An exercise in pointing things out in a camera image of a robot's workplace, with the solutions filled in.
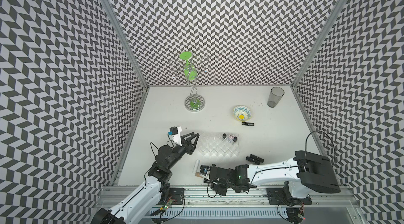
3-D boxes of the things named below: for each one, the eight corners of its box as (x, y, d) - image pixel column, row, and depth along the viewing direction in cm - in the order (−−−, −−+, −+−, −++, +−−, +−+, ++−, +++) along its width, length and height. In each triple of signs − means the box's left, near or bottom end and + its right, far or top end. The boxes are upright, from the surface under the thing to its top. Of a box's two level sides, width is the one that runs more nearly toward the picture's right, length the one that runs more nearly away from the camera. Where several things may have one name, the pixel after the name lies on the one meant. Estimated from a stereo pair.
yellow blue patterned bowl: (233, 121, 101) (234, 117, 98) (232, 108, 107) (232, 105, 104) (251, 121, 101) (252, 117, 98) (249, 108, 107) (250, 105, 104)
